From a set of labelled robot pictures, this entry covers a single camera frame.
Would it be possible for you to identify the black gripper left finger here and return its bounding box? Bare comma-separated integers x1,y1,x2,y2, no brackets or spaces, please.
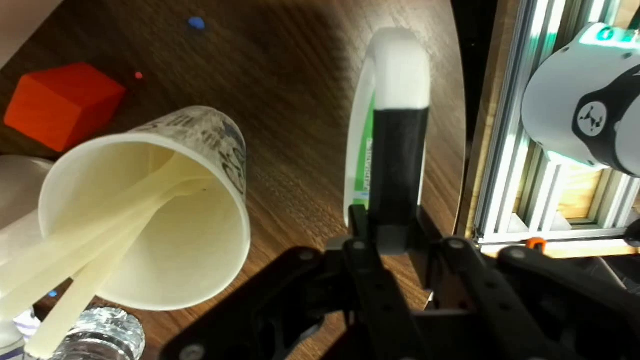
158,202,427,360

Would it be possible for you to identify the clear plastic water bottle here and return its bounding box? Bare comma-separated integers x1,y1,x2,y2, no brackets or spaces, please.
62,305,147,360

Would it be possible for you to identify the aluminium robot stand frame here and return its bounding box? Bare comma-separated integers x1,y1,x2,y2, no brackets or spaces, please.
458,0,640,260

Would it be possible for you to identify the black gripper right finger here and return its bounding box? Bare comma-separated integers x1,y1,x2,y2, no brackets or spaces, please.
397,205,640,360

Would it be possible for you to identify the cream plastic utensil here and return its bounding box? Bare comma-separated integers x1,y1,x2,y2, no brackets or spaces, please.
0,156,202,316
21,178,208,360

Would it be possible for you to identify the red cube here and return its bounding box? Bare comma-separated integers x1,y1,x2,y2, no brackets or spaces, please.
2,60,127,153

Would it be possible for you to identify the patterned paper cup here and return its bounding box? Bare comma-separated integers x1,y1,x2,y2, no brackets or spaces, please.
36,103,254,314

